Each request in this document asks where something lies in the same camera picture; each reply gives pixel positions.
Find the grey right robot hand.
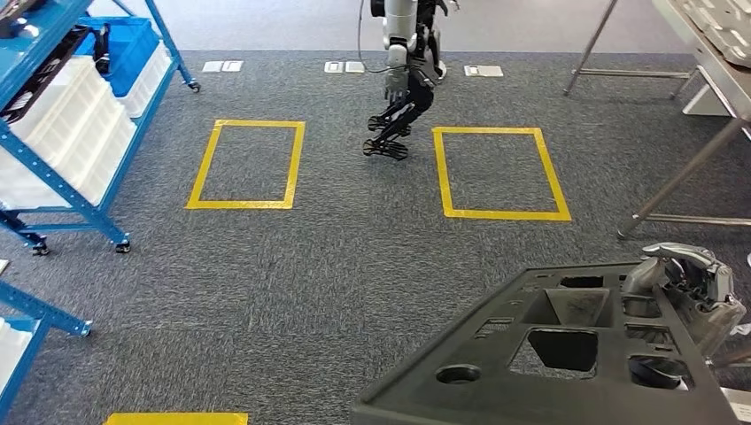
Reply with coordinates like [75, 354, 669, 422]
[622, 242, 747, 359]

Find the black panel part with cutouts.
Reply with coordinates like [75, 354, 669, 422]
[351, 262, 740, 425]

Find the white partition board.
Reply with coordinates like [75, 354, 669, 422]
[682, 84, 736, 119]

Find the stainless steel table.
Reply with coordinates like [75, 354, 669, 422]
[562, 0, 751, 242]

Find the yellow floor tape square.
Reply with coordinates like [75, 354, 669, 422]
[432, 126, 573, 223]
[185, 120, 306, 211]

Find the silver and black humanoid robot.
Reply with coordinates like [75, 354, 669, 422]
[359, 0, 461, 162]

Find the white plastic crate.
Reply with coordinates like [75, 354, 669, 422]
[0, 55, 137, 209]
[117, 41, 173, 119]
[0, 317, 34, 391]

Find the blue plastic crate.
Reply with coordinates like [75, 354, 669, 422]
[76, 16, 160, 98]

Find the black plastic crate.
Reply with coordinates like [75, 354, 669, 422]
[0, 26, 110, 124]

